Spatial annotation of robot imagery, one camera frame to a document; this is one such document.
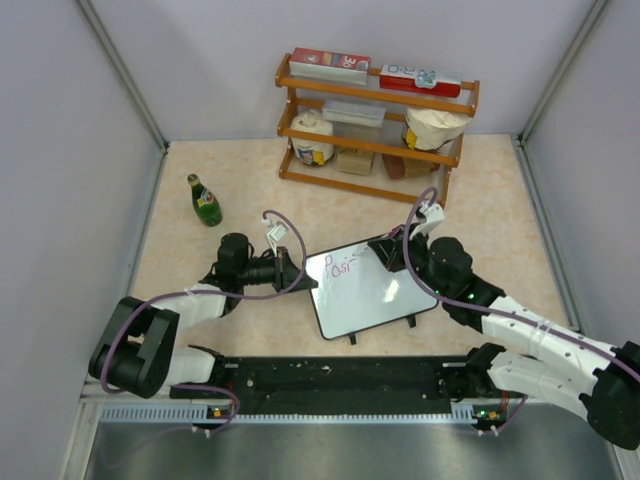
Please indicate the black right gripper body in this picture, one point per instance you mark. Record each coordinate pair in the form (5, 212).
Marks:
(416, 251)

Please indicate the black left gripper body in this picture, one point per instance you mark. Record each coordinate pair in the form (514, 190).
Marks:
(281, 268)

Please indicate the white marker pen magenta cap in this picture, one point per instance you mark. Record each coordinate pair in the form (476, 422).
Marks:
(361, 249)

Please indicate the white whiteboard black frame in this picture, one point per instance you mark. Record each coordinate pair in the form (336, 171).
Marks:
(356, 293)

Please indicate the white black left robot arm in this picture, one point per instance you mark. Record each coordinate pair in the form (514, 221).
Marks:
(136, 352)

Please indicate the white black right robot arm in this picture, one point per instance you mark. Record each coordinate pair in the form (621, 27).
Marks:
(594, 380)

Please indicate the brown bread package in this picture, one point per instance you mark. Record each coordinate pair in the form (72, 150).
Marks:
(398, 167)

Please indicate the tan cardboard box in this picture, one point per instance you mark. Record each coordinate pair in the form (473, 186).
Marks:
(355, 161)

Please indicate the green glass bottle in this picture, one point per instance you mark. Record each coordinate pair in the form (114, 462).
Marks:
(206, 206)

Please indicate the white wrapped jar right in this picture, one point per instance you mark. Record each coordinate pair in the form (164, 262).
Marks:
(429, 129)

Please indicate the clear plastic container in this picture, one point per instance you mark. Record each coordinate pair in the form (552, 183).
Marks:
(353, 120)

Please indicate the red white box right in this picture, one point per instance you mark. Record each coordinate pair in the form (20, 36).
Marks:
(420, 81)

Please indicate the red white box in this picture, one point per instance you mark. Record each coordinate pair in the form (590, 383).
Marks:
(330, 66)
(420, 81)

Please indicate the orange wooden shelf rack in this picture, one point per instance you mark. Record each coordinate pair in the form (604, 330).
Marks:
(305, 94)

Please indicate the red white box left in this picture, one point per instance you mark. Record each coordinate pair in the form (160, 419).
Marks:
(330, 66)

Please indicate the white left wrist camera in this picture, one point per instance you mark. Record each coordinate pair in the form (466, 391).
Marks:
(275, 231)

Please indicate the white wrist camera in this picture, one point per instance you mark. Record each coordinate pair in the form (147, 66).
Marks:
(429, 216)
(275, 231)

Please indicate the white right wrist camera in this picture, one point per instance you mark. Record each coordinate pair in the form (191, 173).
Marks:
(429, 216)

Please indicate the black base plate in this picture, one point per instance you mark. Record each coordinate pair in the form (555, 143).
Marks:
(358, 386)

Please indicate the grey slotted cable duct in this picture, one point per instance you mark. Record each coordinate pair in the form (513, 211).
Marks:
(135, 413)

